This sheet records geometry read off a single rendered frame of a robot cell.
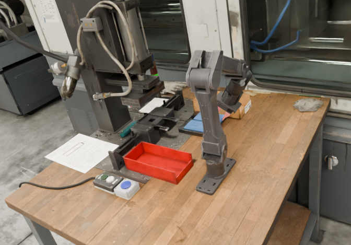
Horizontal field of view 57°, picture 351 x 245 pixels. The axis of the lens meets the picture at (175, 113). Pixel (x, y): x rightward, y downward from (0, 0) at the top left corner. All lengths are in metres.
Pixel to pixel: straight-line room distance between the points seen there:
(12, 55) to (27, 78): 0.33
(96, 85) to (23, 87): 2.98
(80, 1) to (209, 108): 0.68
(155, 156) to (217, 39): 0.81
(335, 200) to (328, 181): 0.14
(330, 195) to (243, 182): 0.97
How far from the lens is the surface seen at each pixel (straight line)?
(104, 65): 1.42
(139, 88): 1.38
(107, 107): 1.56
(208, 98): 1.02
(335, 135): 1.79
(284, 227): 1.95
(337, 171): 1.95
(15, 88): 4.44
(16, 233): 2.81
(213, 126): 1.07
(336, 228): 2.27
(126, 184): 1.22
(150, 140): 1.42
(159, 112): 1.51
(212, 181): 1.18
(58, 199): 1.35
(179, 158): 1.29
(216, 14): 1.83
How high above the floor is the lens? 1.68
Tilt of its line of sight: 28 degrees down
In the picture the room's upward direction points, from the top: 12 degrees counter-clockwise
